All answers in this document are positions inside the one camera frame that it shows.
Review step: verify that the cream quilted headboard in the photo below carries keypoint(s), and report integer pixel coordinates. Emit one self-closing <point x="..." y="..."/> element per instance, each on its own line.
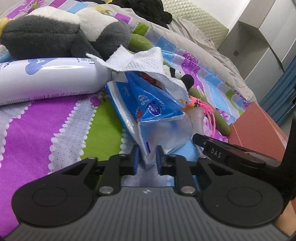
<point x="194" y="23"/>

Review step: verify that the white spray bottle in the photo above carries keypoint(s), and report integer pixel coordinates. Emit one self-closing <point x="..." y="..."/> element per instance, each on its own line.
<point x="41" y="78"/>

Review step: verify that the black clothes pile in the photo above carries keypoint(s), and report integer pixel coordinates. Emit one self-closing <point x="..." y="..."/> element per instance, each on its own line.
<point x="150" y="10"/>

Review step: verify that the grey wardrobe cabinet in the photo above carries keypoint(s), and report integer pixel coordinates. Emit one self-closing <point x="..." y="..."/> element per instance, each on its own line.
<point x="262" y="44"/>

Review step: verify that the person's right hand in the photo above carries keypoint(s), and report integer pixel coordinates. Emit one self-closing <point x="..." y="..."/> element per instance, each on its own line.
<point x="287" y="220"/>

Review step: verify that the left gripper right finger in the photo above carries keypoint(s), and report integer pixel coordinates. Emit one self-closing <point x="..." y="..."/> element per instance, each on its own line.
<point x="178" y="167"/>

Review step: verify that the green massage stick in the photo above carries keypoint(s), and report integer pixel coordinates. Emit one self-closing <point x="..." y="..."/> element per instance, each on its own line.
<point x="177" y="89"/>

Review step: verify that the orange cardboard box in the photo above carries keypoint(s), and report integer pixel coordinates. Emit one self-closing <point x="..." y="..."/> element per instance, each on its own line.
<point x="256" y="130"/>

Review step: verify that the blue tissue pack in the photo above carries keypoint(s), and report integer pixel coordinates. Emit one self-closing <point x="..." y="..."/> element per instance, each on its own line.
<point x="151" y="116"/>

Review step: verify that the white paper towel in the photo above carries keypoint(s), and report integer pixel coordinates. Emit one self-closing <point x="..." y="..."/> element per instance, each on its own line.
<point x="122" y="60"/>

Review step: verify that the small panda plush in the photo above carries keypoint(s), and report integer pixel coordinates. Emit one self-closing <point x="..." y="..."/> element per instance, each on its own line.
<point x="187" y="79"/>

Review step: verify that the pink toy bird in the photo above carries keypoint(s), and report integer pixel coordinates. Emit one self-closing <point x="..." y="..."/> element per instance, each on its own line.
<point x="196" y="109"/>

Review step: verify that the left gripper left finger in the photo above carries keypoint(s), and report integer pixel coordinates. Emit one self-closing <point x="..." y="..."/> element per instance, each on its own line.
<point x="111" y="171"/>

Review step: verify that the blue curtain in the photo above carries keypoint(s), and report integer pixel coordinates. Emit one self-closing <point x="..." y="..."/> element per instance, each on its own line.
<point x="280" y="101"/>

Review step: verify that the grey white penguin plush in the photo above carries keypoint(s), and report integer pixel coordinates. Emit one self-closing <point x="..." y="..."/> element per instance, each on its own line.
<point x="48" y="32"/>

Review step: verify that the grey duvet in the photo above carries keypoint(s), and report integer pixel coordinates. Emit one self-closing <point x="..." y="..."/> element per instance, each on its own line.
<point x="201" y="49"/>

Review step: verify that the striped floral bed sheet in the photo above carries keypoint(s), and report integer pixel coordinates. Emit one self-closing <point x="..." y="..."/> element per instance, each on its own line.
<point x="43" y="136"/>

